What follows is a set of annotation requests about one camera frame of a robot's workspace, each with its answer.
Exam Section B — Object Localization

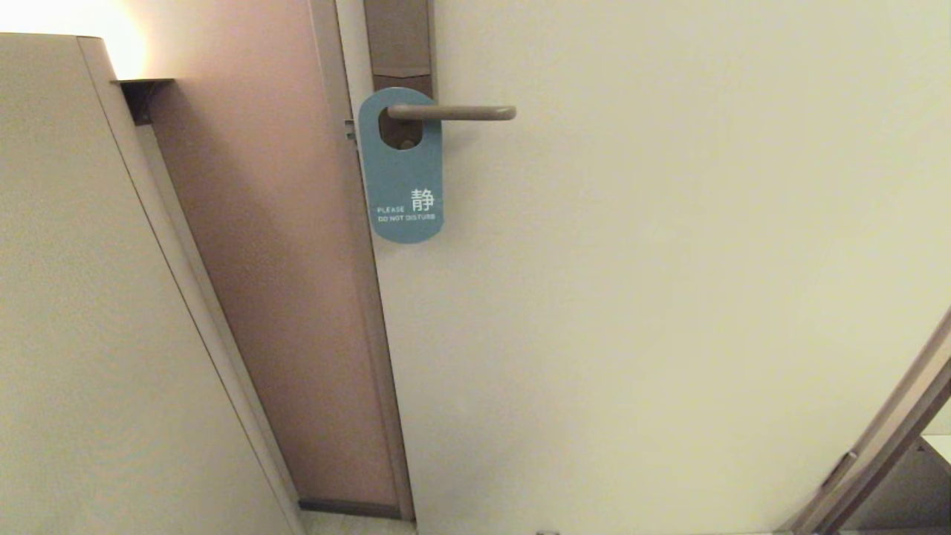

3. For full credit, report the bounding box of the white and blue door hanger sign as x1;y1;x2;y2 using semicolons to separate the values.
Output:
358;87;445;245

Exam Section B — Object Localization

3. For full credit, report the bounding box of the cream white door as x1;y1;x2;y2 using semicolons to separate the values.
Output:
336;0;951;534

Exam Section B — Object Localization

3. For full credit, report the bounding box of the brown metal lock plate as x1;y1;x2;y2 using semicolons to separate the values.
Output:
363;0;436;150

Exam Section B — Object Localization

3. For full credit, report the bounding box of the beige metal door handle lever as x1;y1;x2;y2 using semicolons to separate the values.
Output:
386;103;517;123

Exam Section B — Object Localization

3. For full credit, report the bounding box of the closet frame hinge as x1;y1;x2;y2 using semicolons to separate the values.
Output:
820;450;860;490

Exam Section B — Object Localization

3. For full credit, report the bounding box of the brown closet frame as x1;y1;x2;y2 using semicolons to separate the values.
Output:
779;308;951;535

